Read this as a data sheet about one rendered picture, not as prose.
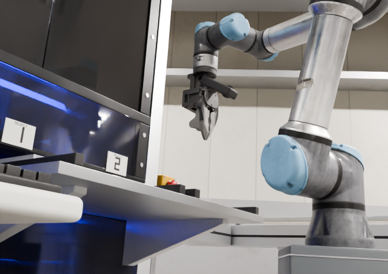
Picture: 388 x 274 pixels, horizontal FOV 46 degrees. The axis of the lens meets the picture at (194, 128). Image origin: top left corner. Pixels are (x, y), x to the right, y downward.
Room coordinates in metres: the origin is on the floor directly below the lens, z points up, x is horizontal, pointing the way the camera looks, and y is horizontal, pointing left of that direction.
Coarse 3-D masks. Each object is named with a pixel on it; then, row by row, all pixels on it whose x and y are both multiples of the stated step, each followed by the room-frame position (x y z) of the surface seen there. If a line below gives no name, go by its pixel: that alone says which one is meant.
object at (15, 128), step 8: (8, 120) 1.03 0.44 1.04; (8, 128) 1.04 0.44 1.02; (16, 128) 1.05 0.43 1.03; (32, 128) 1.09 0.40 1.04; (8, 136) 1.04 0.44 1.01; (16, 136) 1.06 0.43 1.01; (24, 136) 1.07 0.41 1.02; (32, 136) 1.09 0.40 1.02; (16, 144) 1.06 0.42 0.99; (24, 144) 1.08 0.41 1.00; (32, 144) 1.09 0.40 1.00
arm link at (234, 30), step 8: (232, 16) 1.11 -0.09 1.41; (240, 16) 1.12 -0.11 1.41; (216, 24) 1.16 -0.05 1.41; (224, 24) 1.12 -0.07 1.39; (232, 24) 1.11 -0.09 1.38; (240, 24) 1.12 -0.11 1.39; (248, 24) 1.14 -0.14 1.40; (208, 32) 1.18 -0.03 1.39; (216, 32) 1.15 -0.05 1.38; (224, 32) 1.13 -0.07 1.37; (232, 32) 1.12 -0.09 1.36; (240, 32) 1.12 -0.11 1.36; (248, 32) 1.14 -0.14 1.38; (208, 40) 1.19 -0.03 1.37; (216, 40) 1.17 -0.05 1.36; (224, 40) 1.16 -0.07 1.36; (232, 40) 1.15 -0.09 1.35; (240, 40) 1.16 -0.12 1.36; (248, 40) 1.17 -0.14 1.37; (216, 48) 1.20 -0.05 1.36; (240, 48) 1.19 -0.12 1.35; (248, 48) 1.20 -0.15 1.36
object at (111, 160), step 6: (108, 156) 1.30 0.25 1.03; (114, 156) 1.33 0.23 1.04; (120, 156) 1.34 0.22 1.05; (108, 162) 1.31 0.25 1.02; (114, 162) 1.33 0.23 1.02; (120, 162) 1.35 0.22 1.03; (126, 162) 1.37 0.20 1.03; (108, 168) 1.31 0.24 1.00; (120, 168) 1.35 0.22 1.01; (120, 174) 1.35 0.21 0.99
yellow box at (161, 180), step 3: (159, 177) 1.52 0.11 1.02; (162, 177) 1.51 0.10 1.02; (165, 177) 1.52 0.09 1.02; (168, 177) 1.53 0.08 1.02; (171, 177) 1.55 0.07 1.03; (159, 180) 1.52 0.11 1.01; (162, 180) 1.51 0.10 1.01; (165, 180) 1.52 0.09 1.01; (168, 180) 1.53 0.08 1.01; (159, 183) 1.51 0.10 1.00; (162, 183) 1.51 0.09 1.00; (165, 183) 1.52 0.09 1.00
